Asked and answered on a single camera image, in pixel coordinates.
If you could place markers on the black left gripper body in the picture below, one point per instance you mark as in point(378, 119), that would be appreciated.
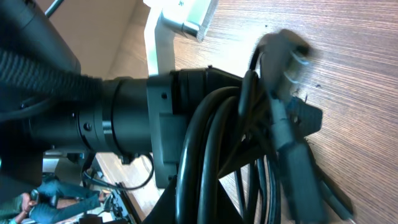
point(172, 99)

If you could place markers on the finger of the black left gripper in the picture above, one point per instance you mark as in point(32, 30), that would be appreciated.
point(307, 118)

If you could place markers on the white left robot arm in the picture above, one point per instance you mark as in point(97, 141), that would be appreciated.
point(199, 124)

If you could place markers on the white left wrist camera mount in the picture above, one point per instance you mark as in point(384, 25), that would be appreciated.
point(167, 18)

